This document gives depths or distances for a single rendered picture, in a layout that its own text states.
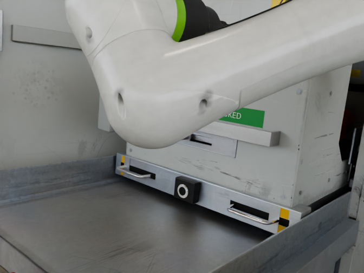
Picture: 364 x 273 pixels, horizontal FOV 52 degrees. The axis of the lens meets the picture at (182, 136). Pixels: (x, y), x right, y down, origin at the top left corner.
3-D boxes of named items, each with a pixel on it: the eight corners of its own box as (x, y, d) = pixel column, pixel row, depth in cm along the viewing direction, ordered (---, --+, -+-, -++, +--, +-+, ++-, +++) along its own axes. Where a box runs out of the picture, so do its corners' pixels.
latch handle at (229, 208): (269, 227, 70) (270, 223, 70) (222, 209, 77) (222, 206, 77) (281, 221, 74) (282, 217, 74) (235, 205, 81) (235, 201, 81)
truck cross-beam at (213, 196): (297, 242, 71) (301, 213, 70) (115, 173, 105) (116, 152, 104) (307, 235, 75) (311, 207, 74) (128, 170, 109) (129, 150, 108)
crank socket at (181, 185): (190, 205, 84) (193, 183, 83) (171, 197, 88) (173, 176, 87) (198, 202, 86) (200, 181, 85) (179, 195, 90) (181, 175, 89)
